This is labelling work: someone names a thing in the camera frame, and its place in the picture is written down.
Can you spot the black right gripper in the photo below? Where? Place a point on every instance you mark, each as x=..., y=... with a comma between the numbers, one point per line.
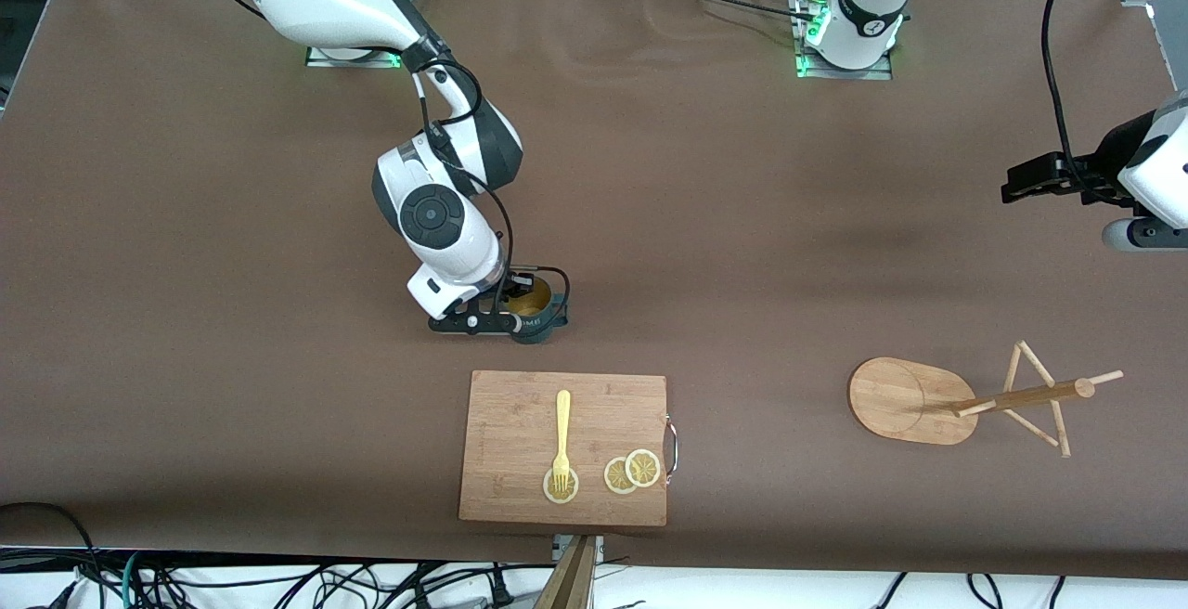
x=513, y=294

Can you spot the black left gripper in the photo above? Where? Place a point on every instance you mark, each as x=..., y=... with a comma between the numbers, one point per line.
x=1098, y=167

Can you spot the teal mug with yellow inside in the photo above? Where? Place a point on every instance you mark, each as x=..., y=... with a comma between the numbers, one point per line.
x=538, y=332

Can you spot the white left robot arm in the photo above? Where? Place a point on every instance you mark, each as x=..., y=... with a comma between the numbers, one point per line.
x=868, y=6

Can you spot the wooden mug rack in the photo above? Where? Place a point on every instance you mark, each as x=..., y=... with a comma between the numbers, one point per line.
x=896, y=400

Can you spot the yellow plastic fork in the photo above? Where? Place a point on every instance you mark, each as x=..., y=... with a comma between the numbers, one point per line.
x=562, y=423

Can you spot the bamboo cutting board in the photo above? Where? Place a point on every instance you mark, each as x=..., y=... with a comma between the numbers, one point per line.
x=510, y=433

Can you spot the lemon slice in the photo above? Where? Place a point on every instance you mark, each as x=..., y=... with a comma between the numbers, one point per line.
x=614, y=479
x=643, y=468
x=549, y=494

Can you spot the black plug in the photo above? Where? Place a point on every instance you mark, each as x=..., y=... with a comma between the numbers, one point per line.
x=501, y=590

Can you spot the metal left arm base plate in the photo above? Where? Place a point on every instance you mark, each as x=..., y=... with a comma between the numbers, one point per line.
x=877, y=74

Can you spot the metal bracket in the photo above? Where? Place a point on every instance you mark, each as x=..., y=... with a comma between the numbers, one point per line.
x=598, y=549

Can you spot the wooden post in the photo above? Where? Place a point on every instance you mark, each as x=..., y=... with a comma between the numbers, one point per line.
x=568, y=581

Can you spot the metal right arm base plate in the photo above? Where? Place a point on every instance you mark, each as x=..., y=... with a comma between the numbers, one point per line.
x=325, y=59

